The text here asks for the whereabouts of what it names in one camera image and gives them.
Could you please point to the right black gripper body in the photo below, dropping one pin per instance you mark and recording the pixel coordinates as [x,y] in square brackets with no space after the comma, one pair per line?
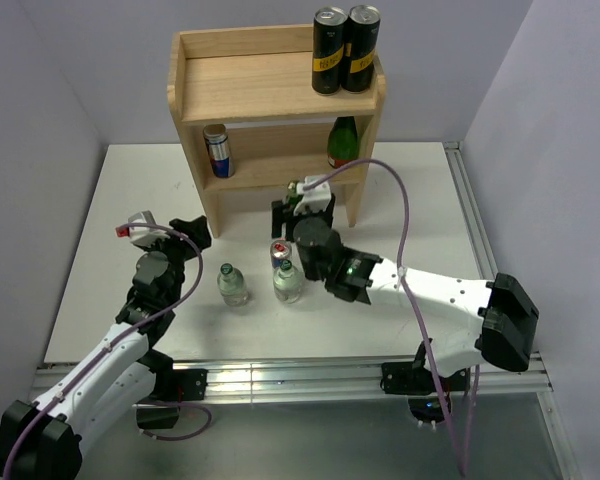
[283,214]

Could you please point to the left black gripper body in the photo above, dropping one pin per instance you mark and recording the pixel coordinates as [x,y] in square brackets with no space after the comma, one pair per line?
[181,250]

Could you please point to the clear bottle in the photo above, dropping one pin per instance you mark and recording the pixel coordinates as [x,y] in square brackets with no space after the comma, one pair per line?
[232,285]
[287,282]

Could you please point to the dark green glass bottle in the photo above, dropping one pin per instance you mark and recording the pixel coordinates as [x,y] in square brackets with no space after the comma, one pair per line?
[343,146]

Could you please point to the energy drink can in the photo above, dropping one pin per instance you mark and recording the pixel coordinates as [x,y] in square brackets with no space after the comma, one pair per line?
[280,250]
[218,149]

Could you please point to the green labelled glass bottle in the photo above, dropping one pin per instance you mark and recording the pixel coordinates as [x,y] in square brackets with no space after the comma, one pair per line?
[292,195]

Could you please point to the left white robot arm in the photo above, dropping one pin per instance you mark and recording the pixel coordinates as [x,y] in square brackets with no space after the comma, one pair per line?
[49,437]

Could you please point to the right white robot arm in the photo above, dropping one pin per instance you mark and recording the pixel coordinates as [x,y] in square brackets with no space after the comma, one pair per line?
[496,319]

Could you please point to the wooden two-tier shelf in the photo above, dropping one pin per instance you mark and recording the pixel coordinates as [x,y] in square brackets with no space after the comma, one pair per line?
[257,82]

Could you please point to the left black tall can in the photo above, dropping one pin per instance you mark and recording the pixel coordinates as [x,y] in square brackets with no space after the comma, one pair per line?
[328,49]

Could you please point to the black tall can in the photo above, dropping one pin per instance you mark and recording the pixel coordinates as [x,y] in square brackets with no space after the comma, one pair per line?
[360,38]
[328,49]

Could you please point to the right black tall can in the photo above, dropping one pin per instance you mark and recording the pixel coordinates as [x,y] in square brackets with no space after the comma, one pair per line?
[360,38]

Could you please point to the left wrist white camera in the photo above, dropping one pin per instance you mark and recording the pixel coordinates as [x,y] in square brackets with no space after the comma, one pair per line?
[141,231]

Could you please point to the aluminium front rail frame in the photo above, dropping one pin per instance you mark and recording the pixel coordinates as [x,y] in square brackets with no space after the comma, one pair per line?
[313,380]

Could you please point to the aluminium rail frame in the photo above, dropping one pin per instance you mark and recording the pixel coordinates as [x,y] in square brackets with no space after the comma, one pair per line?
[313,380]
[549,419]

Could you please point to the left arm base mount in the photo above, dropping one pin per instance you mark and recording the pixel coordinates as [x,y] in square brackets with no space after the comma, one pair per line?
[175,391]

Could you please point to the aluminium right rail frame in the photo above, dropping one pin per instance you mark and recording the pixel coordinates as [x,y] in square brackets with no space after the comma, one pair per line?
[549,419]

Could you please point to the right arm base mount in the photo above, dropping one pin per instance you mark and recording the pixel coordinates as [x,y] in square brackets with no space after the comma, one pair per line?
[416,383]

